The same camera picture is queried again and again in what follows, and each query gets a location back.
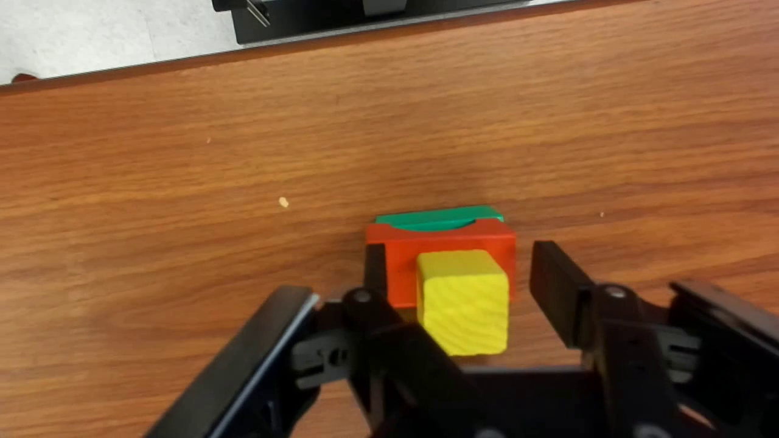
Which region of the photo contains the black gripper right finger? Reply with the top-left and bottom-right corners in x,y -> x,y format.
529,240 -> 779,438

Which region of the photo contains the yellow wooden cube block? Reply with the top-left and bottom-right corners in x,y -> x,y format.
413,248 -> 514,360

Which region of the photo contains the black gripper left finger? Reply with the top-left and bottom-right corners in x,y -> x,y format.
144,242 -> 475,438

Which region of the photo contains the orange arch block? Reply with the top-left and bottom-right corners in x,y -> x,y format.
361,218 -> 520,311

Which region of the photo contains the green arch block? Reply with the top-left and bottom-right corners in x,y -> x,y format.
372,202 -> 509,236

